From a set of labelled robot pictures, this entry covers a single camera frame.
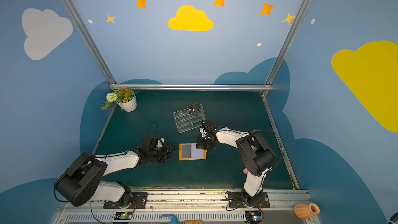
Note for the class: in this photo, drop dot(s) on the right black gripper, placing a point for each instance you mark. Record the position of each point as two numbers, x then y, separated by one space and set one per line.
204 142

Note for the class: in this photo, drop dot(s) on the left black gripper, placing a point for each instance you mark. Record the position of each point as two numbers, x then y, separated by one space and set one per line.
166 153

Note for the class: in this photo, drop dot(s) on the yellow leather card holder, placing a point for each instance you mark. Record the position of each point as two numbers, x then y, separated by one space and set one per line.
197 154

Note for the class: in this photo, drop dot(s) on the clear plastic organizer tray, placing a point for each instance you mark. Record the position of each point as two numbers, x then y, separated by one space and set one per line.
186 122

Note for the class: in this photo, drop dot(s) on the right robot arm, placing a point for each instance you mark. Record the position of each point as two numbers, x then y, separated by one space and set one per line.
256 154

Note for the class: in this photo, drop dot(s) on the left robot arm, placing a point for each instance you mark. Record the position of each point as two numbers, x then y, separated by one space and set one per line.
82 181

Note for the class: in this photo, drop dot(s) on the potted flower plant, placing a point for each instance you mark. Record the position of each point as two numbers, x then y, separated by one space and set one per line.
125 97

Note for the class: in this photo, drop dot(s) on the left controller board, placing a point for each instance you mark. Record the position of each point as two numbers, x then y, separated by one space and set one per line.
127 216

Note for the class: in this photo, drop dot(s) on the controller board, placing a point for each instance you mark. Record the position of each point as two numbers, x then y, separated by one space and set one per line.
127 216
253 217

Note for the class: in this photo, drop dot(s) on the right controller board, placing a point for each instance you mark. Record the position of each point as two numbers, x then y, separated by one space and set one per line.
253 217

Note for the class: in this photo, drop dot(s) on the terracotta clay vase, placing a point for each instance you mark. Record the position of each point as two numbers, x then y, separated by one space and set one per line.
306 211

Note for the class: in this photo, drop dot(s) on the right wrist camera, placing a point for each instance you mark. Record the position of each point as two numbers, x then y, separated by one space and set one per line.
203 132

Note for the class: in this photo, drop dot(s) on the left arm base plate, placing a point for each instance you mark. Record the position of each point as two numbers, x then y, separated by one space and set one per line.
140 200

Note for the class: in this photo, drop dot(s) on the aluminium frame rear bar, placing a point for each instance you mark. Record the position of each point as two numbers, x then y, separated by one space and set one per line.
154 87

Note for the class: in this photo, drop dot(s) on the aluminium front rail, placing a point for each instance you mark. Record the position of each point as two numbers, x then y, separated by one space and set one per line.
208 205

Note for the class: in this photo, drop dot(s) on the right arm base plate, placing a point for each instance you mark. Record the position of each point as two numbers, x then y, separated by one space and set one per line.
244 200

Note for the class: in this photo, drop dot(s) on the teal handled tool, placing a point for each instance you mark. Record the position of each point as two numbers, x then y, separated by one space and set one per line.
174 220

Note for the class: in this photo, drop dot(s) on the aluminium frame left post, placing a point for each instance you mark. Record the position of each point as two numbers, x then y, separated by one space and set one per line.
82 28

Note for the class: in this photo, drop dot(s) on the aluminium frame post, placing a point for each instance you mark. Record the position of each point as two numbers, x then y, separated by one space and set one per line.
82 28
294 27

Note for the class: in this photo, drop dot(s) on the aluminium frame right post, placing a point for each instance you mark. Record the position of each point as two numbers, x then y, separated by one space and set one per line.
294 27

